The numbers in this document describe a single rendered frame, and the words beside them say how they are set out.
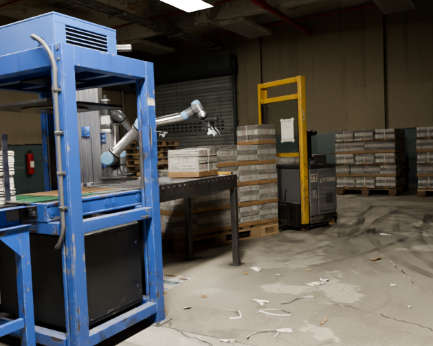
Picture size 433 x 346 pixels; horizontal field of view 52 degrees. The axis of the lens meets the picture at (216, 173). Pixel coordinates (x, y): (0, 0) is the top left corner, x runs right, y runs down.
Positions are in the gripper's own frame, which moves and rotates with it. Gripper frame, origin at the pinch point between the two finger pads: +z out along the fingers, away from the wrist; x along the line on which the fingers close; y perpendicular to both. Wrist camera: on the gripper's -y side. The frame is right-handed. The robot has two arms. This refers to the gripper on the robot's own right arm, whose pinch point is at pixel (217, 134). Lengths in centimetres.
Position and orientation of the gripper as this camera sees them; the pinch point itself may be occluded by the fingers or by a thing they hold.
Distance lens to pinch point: 374.7
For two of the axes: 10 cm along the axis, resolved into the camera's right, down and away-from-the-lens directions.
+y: -7.6, 5.3, 3.7
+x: -4.0, 0.7, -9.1
